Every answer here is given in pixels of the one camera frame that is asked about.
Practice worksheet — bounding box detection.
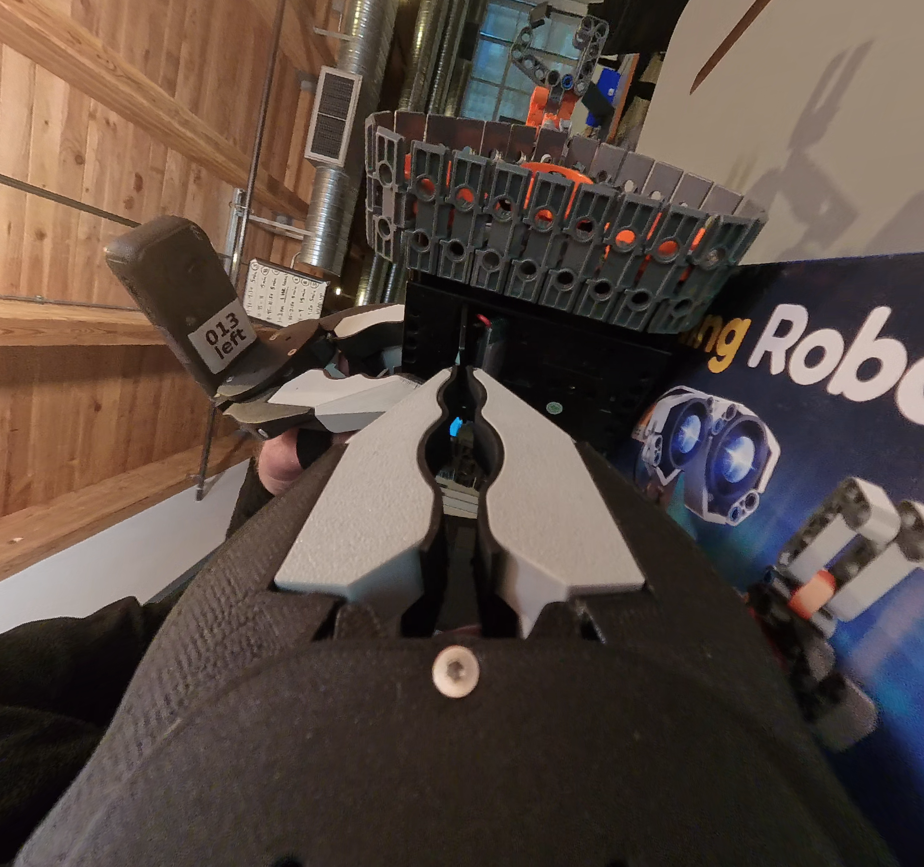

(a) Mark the person's left forearm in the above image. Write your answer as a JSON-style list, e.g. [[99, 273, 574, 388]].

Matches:
[[0, 449, 290, 867]]

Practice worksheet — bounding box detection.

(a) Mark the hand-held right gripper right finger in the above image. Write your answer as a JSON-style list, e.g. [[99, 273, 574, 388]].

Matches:
[[467, 369, 648, 637]]

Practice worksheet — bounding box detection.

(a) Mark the white wall vent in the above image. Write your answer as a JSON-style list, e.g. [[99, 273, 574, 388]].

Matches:
[[305, 67, 363, 169]]

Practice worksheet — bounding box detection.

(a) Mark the person's left hand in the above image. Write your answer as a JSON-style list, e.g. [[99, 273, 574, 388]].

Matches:
[[257, 430, 342, 498]]

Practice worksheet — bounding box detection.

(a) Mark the blue robot kit box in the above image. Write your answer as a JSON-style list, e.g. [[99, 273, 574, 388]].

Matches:
[[607, 254, 924, 867]]

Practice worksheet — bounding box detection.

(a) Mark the silver ventilation duct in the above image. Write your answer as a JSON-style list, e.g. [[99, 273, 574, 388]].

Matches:
[[296, 0, 423, 279]]

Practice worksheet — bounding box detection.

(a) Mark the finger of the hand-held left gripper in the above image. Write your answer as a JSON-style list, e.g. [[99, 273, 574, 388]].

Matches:
[[330, 304, 411, 367], [270, 371, 421, 436]]

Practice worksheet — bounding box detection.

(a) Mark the white grid panel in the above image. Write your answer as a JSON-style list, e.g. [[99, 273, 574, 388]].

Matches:
[[239, 258, 330, 328]]

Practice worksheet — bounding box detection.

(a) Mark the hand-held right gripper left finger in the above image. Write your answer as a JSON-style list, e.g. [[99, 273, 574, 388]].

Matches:
[[272, 366, 453, 608]]

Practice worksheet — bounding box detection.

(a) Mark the tracked building-block toy robot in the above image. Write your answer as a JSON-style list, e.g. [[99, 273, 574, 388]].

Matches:
[[361, 8, 769, 427]]

